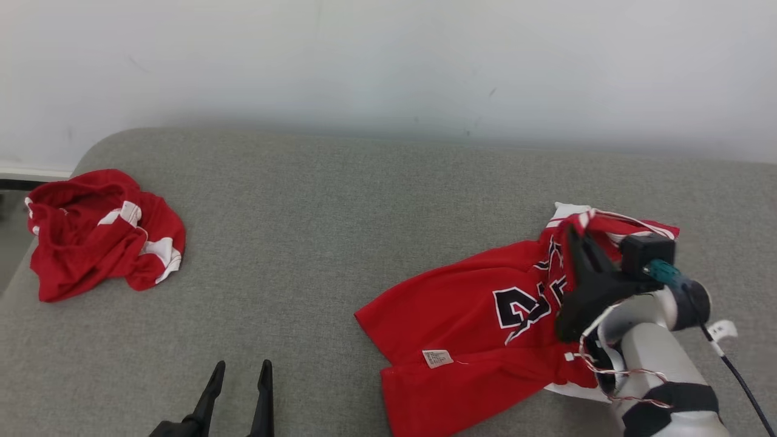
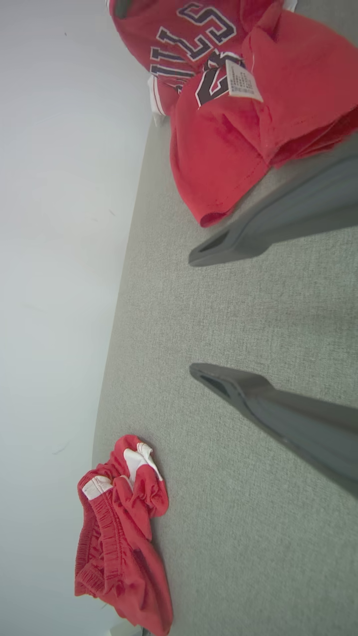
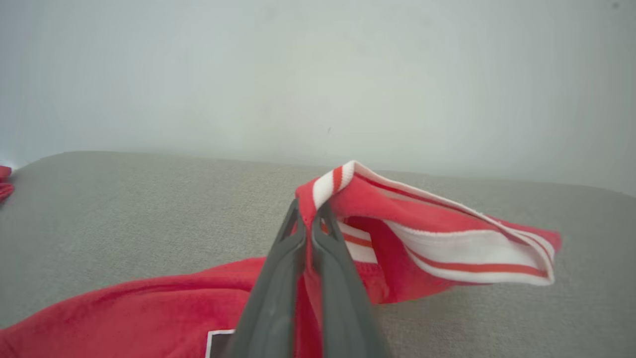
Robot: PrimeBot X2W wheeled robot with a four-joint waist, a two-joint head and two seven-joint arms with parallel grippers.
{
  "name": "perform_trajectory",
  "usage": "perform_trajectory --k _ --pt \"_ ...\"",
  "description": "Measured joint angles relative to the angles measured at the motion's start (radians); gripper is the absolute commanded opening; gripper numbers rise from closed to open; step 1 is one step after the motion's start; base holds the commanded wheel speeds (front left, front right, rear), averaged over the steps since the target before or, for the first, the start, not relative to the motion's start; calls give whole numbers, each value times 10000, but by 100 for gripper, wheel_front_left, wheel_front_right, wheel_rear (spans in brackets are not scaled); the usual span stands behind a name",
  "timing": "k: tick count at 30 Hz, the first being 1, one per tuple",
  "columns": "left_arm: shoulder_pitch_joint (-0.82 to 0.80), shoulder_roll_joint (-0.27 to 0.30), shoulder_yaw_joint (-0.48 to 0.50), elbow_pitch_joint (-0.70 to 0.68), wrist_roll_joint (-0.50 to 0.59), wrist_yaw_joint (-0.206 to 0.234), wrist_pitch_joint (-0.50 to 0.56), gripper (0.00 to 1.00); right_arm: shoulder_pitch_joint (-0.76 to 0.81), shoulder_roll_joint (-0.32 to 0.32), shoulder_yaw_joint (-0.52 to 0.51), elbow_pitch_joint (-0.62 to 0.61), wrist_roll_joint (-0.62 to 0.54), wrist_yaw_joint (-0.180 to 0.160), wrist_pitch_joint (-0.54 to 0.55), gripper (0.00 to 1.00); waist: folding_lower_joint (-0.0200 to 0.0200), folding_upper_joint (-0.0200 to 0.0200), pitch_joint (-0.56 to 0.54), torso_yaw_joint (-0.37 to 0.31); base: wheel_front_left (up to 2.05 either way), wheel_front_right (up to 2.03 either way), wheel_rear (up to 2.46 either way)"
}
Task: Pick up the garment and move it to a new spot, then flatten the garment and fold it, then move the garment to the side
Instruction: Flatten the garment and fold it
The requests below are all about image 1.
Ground white wall baseboard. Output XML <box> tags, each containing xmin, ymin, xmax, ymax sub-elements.
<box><xmin>0</xmin><ymin>161</ymin><xmax>75</xmax><ymax>183</ymax></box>

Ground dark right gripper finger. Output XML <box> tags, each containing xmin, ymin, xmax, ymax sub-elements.
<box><xmin>575</xmin><ymin>232</ymin><xmax>618</xmax><ymax>287</ymax></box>
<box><xmin>563</xmin><ymin>225</ymin><xmax>588</xmax><ymax>293</ymax></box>

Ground red jersey with black numbers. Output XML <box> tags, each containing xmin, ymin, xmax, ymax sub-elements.
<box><xmin>355</xmin><ymin>202</ymin><xmax>680</xmax><ymax>437</ymax></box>

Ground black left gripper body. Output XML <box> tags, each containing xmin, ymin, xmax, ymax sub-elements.
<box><xmin>149</xmin><ymin>416</ymin><xmax>208</xmax><ymax>437</ymax></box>

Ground teal right camera connector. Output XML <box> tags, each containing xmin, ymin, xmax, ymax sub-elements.
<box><xmin>643</xmin><ymin>260</ymin><xmax>693</xmax><ymax>291</ymax></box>

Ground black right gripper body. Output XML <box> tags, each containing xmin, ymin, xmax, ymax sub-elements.
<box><xmin>554</xmin><ymin>274</ymin><xmax>663</xmax><ymax>344</ymax></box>

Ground white cable label tag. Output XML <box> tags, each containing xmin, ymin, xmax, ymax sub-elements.
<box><xmin>707</xmin><ymin>320</ymin><xmax>739</xmax><ymax>357</ymax></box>

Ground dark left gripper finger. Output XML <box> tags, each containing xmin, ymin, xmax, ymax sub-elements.
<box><xmin>248</xmin><ymin>359</ymin><xmax>275</xmax><ymax>437</ymax></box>
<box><xmin>192</xmin><ymin>361</ymin><xmax>227</xmax><ymax>427</ymax></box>

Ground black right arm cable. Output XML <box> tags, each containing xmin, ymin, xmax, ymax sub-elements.
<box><xmin>697</xmin><ymin>320</ymin><xmax>777</xmax><ymax>437</ymax></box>

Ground red shorts with white panels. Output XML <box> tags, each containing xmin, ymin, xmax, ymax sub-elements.
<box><xmin>24</xmin><ymin>169</ymin><xmax>186</xmax><ymax>303</ymax></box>

